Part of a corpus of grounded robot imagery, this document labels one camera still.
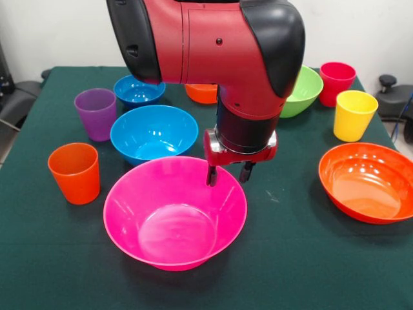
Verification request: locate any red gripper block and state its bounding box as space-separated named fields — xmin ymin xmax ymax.
xmin=203 ymin=128 xmax=279 ymax=188

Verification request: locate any pink large plastic bowl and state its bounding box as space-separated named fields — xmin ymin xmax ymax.
xmin=103 ymin=156 xmax=248 ymax=272

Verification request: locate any light blue medium bowl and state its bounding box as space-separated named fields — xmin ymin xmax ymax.
xmin=110 ymin=104 xmax=199 ymax=167

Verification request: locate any orange small plastic bowl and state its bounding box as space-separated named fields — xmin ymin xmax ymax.
xmin=184 ymin=83 xmax=219 ymax=105

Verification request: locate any dark blue small bowl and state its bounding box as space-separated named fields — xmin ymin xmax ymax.
xmin=113 ymin=74 xmax=166 ymax=110

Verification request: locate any lemon yellow plastic cup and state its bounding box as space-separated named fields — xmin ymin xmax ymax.
xmin=333 ymin=90 xmax=379 ymax=143

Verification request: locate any dark green tablecloth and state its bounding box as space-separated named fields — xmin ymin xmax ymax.
xmin=0 ymin=66 xmax=413 ymax=310

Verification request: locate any orange shallow plastic bowl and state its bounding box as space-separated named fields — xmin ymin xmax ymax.
xmin=318 ymin=142 xmax=413 ymax=225

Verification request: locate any crimson plastic cup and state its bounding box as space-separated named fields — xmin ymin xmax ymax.
xmin=319 ymin=61 xmax=358 ymax=108

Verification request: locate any purple plastic cup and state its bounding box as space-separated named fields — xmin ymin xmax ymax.
xmin=74 ymin=88 xmax=117 ymax=143

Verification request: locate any orange plastic cup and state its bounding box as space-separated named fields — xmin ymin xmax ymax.
xmin=47 ymin=142 xmax=101 ymax=206

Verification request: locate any black pedestal foot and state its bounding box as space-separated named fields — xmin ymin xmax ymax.
xmin=0 ymin=80 xmax=43 ymax=130
xmin=374 ymin=74 xmax=413 ymax=121

